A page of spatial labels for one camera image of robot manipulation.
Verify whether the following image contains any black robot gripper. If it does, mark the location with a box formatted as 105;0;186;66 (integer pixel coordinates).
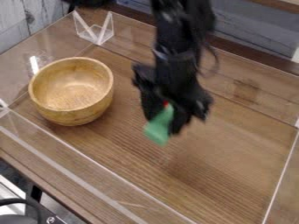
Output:
131;45;212;135

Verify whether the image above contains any green rectangular block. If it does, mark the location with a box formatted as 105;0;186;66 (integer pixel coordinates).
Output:
144;103;173;146

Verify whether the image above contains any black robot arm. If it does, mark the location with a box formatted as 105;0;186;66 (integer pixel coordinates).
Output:
131;0;216;136

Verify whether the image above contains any brown wooden bowl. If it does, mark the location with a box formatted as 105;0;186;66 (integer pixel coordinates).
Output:
27;57;114;126

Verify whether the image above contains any clear acrylic table barrier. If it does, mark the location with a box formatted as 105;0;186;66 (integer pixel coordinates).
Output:
0;16;299;224

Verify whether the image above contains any clear acrylic corner bracket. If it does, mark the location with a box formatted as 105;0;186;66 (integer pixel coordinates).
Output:
71;11;114;46

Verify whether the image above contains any black table leg bracket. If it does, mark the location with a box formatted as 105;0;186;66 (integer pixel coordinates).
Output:
23;185;66;224

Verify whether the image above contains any black cable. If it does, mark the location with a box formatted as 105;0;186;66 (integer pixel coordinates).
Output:
0;198;38;224

